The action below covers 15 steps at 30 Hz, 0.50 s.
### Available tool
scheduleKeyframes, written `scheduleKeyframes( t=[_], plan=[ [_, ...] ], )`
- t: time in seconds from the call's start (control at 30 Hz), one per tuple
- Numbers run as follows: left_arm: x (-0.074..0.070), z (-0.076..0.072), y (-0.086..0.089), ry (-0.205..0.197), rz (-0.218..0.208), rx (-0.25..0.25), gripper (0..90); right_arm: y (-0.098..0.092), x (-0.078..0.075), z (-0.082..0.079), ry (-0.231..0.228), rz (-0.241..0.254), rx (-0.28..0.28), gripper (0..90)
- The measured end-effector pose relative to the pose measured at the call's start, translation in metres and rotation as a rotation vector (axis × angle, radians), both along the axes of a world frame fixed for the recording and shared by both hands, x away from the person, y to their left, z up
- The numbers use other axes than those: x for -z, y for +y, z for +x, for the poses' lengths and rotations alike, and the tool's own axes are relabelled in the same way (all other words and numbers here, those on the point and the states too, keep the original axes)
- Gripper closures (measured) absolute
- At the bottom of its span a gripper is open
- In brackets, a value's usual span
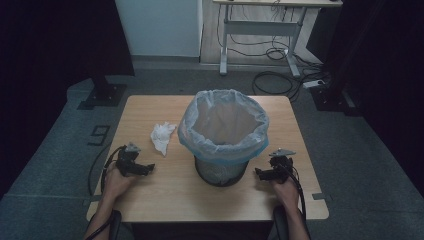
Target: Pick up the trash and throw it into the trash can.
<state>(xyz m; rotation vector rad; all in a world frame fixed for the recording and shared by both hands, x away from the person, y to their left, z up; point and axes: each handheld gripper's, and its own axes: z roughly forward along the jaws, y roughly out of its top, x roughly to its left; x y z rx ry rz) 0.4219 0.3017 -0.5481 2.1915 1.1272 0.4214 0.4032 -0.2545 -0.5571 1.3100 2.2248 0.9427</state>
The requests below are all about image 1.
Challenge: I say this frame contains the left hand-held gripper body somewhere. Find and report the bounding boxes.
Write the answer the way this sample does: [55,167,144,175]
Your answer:
[114,142,149,178]

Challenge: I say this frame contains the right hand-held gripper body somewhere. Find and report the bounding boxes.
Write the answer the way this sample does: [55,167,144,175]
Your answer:
[268,148,298,185]

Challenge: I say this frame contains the white tissue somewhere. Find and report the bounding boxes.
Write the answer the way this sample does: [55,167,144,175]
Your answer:
[150,121,178,157]

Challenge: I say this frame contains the black mesh trash can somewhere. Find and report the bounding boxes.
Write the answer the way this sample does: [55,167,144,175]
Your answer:
[193,154,250,188]

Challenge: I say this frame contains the translucent plastic trash bag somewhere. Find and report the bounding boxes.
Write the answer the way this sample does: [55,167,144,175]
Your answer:
[176,88,271,165]

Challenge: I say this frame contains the person's left hand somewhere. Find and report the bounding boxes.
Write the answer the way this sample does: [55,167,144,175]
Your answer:
[102,164,138,205]

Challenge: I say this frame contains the person's right hand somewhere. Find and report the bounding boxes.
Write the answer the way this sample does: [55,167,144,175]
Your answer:
[270,179,301,212]

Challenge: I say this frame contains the black stand base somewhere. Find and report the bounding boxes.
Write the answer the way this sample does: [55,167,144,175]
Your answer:
[77,74,128,111]
[309,84,363,117]

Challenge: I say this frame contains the white power strip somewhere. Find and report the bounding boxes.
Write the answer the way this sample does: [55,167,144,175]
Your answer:
[302,79,326,90]

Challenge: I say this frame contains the black curtain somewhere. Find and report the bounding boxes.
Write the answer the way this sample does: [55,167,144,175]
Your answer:
[0,0,136,201]
[306,0,424,198]

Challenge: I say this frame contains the white cabinet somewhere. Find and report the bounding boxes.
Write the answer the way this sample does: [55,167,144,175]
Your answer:
[114,0,204,58]

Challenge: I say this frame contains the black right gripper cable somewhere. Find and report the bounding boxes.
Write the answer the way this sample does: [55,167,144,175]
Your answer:
[281,163,308,222]

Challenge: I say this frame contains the black floor cables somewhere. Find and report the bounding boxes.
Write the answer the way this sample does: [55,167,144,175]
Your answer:
[216,3,332,102]

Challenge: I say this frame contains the white metal frame desk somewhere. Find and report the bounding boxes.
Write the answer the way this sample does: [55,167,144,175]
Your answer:
[212,0,344,79]

